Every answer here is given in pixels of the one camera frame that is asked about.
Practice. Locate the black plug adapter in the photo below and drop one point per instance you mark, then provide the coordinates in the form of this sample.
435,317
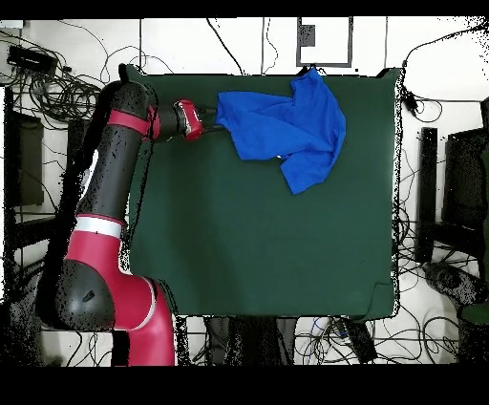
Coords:
410,101

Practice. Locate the small dark grey square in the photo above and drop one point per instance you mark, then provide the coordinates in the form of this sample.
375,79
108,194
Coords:
307,36

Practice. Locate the blue printed T-shirt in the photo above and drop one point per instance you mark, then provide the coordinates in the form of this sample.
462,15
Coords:
298,126

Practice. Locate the dark green round object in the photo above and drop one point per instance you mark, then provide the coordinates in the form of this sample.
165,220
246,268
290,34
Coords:
475,314

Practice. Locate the grey square floor frame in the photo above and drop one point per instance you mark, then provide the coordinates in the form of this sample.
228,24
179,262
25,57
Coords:
324,65

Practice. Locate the black rectangular floor device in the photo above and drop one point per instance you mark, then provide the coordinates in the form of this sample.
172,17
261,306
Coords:
361,340

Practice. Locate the black metal frame stand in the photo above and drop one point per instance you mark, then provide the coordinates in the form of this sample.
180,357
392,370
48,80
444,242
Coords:
30,172
428,183

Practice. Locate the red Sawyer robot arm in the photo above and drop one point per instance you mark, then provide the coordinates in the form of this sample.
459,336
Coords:
114,172

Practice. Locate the dark grey floor stand base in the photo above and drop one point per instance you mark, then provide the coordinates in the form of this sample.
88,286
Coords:
450,279
23,305

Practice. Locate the black electronics box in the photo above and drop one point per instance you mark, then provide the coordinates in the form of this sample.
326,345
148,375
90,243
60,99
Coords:
32,60

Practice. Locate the dark green table cloth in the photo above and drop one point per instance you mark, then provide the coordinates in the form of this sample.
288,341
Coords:
267,248

